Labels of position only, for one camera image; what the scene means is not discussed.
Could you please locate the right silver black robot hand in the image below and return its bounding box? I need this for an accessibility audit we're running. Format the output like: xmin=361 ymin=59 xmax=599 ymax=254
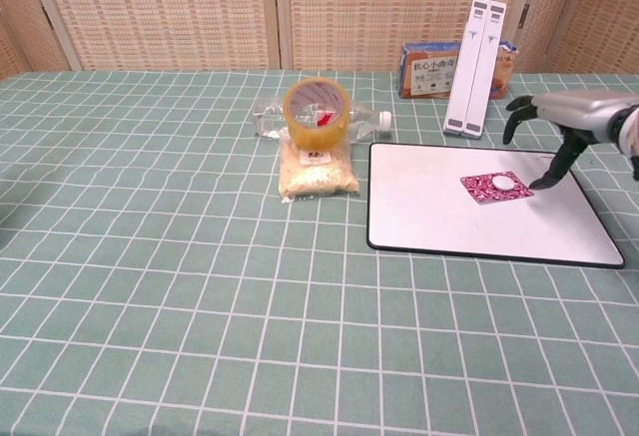
xmin=502 ymin=90 xmax=639 ymax=194

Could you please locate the red patterned rectangular card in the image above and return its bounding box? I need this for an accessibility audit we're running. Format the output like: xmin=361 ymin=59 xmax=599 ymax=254
xmin=459 ymin=170 xmax=536 ymax=206

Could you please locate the white folding stand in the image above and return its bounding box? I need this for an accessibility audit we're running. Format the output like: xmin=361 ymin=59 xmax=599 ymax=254
xmin=441 ymin=0 xmax=508 ymax=140

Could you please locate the blue orange cookie box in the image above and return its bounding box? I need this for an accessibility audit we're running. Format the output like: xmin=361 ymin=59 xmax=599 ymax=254
xmin=396 ymin=40 xmax=521 ymax=102

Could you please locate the clear plastic water bottle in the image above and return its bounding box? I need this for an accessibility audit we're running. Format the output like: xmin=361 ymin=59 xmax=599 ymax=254
xmin=252 ymin=97 xmax=393 ymax=142

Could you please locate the yellowish transparent tape roll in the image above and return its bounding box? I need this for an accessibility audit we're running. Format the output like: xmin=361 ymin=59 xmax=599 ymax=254
xmin=282 ymin=76 xmax=354 ymax=151

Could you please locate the clear bag of rice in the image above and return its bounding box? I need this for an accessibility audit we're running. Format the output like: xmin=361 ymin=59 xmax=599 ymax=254
xmin=278 ymin=131 xmax=360 ymax=204

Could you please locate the bamboo folding screen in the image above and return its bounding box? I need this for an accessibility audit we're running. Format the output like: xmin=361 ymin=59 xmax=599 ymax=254
xmin=0 ymin=0 xmax=639 ymax=84

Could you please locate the green checkered tablecloth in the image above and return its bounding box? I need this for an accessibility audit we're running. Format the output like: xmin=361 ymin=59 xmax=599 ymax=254
xmin=0 ymin=68 xmax=639 ymax=436

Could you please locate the white rectangular pad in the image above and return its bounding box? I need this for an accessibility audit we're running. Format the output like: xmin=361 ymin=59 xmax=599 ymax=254
xmin=366 ymin=142 xmax=627 ymax=269

